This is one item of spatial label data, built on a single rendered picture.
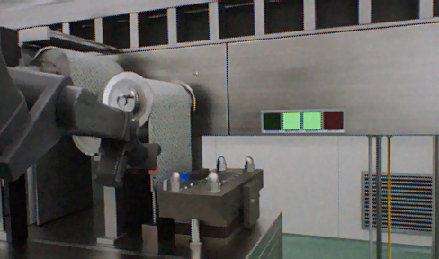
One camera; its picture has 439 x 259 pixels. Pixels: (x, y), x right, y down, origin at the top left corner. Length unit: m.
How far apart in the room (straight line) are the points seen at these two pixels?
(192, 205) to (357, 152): 2.73
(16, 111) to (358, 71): 0.96
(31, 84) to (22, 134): 0.06
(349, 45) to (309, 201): 2.57
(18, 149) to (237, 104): 0.93
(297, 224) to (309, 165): 0.57
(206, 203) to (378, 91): 0.58
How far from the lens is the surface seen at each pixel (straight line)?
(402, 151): 3.49
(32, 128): 0.32
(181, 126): 1.08
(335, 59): 1.13
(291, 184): 3.56
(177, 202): 0.87
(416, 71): 1.14
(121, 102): 0.94
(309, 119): 1.12
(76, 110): 0.35
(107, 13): 1.45
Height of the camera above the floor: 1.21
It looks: 3 degrees down
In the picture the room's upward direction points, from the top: 1 degrees counter-clockwise
